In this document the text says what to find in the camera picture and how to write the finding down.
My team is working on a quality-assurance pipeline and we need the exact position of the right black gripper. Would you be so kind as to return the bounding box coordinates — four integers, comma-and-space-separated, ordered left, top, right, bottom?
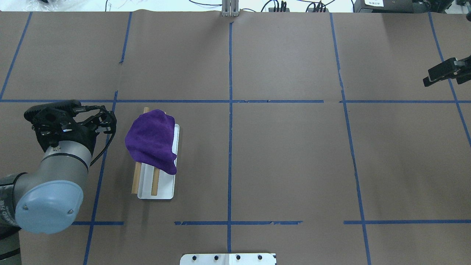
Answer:
423, 55, 471, 87

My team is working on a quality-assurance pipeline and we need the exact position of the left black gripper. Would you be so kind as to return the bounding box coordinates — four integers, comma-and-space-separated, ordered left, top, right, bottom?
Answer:
32, 105, 117, 153

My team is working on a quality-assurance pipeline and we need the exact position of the purple microfiber towel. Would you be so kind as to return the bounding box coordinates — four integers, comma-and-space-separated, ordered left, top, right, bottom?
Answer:
125, 109, 177, 176

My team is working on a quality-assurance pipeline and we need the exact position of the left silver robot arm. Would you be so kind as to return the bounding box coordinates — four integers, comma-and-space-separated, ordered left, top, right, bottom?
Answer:
0, 100, 117, 265

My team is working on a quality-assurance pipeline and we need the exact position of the white towel rack base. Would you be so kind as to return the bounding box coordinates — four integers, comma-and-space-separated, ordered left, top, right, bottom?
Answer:
137, 124, 180, 200

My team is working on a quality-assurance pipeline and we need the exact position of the small black box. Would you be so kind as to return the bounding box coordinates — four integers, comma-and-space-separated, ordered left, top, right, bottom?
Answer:
354, 0, 414, 13

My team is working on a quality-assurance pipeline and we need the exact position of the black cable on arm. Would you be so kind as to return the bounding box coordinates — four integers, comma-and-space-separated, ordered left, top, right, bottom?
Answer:
74, 106, 117, 167

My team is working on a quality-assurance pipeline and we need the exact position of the aluminium frame post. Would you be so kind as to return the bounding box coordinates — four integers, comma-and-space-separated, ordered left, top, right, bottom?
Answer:
222, 0, 240, 17

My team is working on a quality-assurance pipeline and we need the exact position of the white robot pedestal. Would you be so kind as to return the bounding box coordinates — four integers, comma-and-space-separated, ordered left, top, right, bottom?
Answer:
180, 253, 277, 265

